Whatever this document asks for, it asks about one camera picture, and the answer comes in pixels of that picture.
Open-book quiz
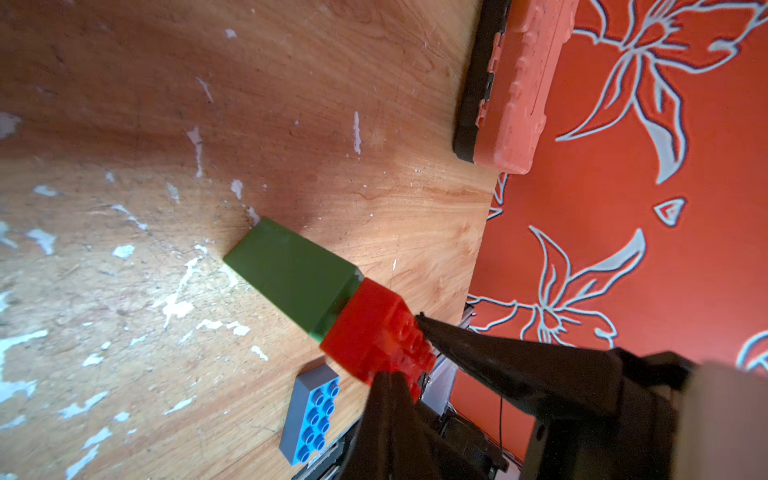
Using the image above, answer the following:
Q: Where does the red lego brick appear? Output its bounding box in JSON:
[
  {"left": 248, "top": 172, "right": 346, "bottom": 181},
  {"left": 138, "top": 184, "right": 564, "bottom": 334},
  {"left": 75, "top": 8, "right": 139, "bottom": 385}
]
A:
[{"left": 320, "top": 278, "right": 436, "bottom": 401}]

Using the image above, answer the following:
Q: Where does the blue lego brick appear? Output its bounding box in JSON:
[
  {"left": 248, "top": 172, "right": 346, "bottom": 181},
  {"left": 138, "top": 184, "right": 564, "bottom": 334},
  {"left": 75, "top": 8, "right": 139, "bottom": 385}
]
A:
[{"left": 279, "top": 364, "right": 340, "bottom": 466}]

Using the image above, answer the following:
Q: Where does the tall green lego brick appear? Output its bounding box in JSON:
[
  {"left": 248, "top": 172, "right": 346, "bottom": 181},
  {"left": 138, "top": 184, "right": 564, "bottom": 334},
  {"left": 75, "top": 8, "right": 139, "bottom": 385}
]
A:
[{"left": 223, "top": 217, "right": 364, "bottom": 342}]

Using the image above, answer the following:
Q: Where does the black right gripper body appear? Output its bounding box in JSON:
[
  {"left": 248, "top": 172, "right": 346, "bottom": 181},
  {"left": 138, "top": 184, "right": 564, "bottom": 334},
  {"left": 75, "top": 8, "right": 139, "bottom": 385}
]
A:
[{"left": 518, "top": 347, "right": 768, "bottom": 480}]

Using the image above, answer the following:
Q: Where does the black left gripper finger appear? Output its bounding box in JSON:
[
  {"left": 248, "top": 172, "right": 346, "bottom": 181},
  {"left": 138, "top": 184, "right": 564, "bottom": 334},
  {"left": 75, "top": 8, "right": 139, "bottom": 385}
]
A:
[{"left": 339, "top": 372, "right": 456, "bottom": 479}]

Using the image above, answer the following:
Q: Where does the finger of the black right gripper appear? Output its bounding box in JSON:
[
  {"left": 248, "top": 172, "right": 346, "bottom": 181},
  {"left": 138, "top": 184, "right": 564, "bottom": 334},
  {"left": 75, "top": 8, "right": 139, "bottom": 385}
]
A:
[{"left": 416, "top": 314, "right": 623, "bottom": 418}]

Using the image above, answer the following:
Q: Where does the orange plastic tool case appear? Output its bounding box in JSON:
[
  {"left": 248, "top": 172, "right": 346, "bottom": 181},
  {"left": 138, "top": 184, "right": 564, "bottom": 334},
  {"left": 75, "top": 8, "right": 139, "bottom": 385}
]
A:
[{"left": 453, "top": 0, "right": 579, "bottom": 175}]

